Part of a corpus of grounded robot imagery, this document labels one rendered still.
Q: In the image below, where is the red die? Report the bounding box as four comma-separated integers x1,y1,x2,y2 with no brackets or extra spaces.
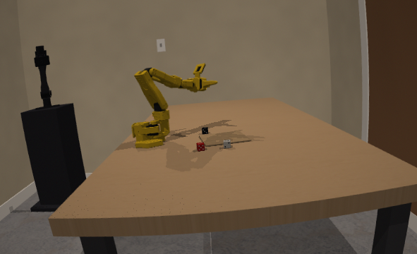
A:
196,143,205,151

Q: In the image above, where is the white die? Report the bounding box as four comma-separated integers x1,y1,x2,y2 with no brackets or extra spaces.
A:
224,140,231,148

